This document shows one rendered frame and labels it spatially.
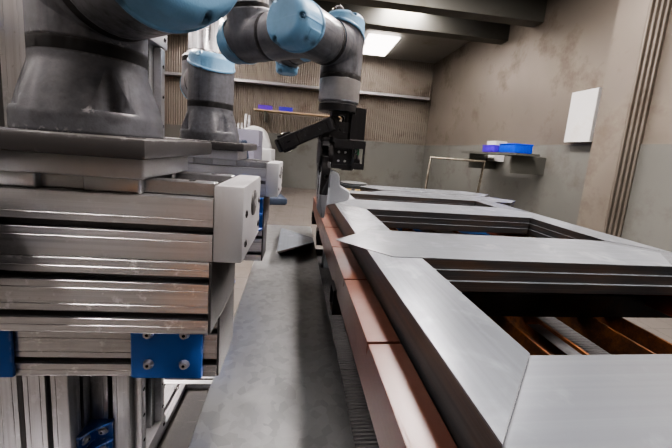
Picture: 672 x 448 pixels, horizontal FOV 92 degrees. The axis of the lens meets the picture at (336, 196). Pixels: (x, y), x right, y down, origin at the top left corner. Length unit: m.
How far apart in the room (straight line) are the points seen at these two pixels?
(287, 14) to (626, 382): 0.55
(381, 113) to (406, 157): 1.27
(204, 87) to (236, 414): 0.71
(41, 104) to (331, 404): 0.51
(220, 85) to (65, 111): 0.54
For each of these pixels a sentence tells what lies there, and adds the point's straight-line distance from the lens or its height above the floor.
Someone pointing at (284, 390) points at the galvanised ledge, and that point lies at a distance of 0.57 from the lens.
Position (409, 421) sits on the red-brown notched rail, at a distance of 0.33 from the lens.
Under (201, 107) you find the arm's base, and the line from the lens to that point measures 0.91.
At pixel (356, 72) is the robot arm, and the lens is 0.61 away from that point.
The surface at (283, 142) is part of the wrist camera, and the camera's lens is 0.59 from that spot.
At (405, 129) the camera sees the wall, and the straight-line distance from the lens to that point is 8.43.
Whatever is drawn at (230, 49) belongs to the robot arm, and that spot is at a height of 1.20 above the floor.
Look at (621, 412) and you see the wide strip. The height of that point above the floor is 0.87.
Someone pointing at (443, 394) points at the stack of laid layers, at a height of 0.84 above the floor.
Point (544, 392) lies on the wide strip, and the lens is 0.34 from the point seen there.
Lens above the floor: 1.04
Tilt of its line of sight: 8 degrees down
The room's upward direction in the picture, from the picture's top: 5 degrees clockwise
